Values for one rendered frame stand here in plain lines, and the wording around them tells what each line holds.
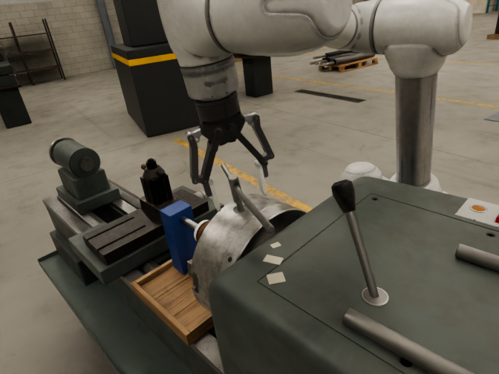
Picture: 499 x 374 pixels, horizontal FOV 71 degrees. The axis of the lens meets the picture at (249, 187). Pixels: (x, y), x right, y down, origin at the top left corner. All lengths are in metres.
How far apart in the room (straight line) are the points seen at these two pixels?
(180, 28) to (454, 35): 0.61
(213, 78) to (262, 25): 0.15
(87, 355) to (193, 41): 2.03
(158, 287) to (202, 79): 0.76
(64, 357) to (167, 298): 1.36
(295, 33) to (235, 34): 0.08
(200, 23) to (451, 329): 0.51
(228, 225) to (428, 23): 0.62
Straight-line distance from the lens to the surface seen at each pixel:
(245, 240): 0.72
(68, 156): 1.74
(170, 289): 1.16
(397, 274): 0.59
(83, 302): 1.80
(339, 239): 0.64
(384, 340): 0.48
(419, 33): 0.94
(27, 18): 14.71
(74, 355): 2.39
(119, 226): 1.37
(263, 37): 0.47
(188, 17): 0.54
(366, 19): 0.98
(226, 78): 0.59
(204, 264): 0.77
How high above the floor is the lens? 1.63
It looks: 27 degrees down
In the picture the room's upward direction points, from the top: 7 degrees counter-clockwise
